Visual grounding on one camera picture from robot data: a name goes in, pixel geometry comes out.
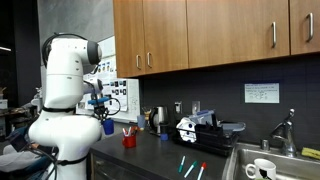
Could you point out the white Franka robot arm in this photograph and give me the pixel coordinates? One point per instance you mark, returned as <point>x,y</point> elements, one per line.
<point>65,100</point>

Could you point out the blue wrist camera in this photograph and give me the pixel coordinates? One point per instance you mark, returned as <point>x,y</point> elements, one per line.
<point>98,100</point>

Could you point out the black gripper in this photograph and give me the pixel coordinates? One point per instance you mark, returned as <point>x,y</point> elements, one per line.
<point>101,111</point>

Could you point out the black dish rack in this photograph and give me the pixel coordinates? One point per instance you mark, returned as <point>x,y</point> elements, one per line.
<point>210,140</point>

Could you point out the yellow sponge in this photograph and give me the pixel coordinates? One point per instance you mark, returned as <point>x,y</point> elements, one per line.
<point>311,153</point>

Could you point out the white marker blue print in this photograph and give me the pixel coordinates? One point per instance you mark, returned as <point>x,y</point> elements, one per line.
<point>131,130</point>

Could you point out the white mug black print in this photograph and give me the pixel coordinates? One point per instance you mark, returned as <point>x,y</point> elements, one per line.
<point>263,168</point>

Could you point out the light blue translucent cup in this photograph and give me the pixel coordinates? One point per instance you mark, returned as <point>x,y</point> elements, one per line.
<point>141,122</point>

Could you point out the clear plastic container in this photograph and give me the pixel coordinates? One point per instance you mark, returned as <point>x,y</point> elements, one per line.
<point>203,117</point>

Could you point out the wooden upper cabinets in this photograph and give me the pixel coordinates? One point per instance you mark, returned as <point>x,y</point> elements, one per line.
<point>216,30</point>

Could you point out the grey drying tray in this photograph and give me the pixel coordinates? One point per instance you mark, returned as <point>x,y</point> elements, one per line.
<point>235,126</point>

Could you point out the white marker red cap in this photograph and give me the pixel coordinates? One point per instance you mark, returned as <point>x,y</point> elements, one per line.
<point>125,132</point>

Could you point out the red marker white barrel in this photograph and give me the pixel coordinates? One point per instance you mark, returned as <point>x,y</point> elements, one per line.
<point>201,170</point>

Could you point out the stainless steel dishwasher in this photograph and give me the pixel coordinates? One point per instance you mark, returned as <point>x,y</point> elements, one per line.
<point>113,168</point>

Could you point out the research poster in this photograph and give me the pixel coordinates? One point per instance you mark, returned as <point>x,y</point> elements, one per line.
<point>115,90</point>

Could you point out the seated person grey clothes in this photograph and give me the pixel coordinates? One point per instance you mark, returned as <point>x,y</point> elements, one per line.
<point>16,160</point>

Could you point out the stainless steel sink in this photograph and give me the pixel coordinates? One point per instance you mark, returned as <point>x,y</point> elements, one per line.
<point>293,166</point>

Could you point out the white paper note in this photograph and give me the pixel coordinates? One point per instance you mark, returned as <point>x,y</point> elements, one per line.
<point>261,93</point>

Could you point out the green marker white barrel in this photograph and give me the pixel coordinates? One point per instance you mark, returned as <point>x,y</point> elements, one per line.
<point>190,169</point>
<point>181,164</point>

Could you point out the chrome faucet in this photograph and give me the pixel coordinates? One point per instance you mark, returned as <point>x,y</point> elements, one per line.
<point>286,133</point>

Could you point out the small blue cap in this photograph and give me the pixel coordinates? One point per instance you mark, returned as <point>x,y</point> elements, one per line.
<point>164,137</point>

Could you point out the glass pour-over coffee maker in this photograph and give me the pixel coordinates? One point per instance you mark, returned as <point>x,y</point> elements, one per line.
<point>147,110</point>

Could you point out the white wall outlet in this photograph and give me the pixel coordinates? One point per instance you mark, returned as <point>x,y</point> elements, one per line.
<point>196,107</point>
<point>178,107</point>

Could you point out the stainless steel kettle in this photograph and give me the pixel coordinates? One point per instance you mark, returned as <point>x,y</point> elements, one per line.
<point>159,120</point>

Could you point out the blue plastic cup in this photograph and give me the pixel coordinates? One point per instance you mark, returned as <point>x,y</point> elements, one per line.
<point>108,127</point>

